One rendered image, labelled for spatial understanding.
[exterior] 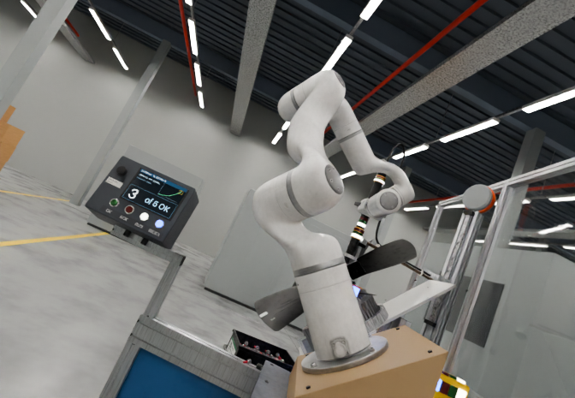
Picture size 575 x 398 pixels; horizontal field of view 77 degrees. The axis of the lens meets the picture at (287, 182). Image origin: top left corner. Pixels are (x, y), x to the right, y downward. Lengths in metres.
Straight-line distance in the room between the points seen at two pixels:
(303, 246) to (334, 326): 0.17
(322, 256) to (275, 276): 6.28
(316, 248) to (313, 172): 0.16
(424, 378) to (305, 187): 0.41
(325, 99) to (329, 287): 0.52
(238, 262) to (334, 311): 6.19
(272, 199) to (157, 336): 0.57
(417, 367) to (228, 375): 0.61
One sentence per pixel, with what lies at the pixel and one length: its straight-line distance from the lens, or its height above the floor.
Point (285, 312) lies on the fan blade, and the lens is 1.48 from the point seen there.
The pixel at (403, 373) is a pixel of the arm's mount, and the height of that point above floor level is 1.09.
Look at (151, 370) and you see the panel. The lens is 1.23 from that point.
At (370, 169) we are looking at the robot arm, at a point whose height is 1.56.
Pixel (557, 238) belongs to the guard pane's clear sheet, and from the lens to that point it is 1.79.
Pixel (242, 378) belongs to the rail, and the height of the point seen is 0.83.
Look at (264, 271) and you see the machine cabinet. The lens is 7.00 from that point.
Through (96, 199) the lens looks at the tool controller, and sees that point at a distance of 1.19.
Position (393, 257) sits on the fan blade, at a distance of 1.57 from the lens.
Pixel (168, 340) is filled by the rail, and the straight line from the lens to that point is 1.18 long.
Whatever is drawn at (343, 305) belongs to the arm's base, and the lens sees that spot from 0.79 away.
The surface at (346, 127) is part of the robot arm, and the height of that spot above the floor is 1.65.
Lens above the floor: 1.19
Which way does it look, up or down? 10 degrees up
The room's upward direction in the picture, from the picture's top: 25 degrees clockwise
